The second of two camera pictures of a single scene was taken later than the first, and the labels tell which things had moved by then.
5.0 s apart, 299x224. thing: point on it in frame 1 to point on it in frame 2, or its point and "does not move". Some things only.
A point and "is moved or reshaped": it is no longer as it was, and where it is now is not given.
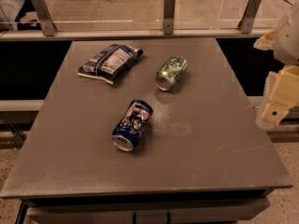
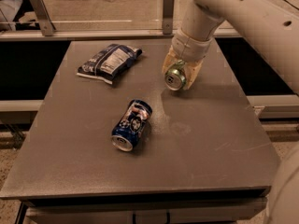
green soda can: [171, 69] is moved or reshaped
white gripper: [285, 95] to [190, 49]
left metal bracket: [45, 18] does not move
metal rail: [208, 34] does not move
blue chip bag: [110, 63] does not move
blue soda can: [132, 125] does not move
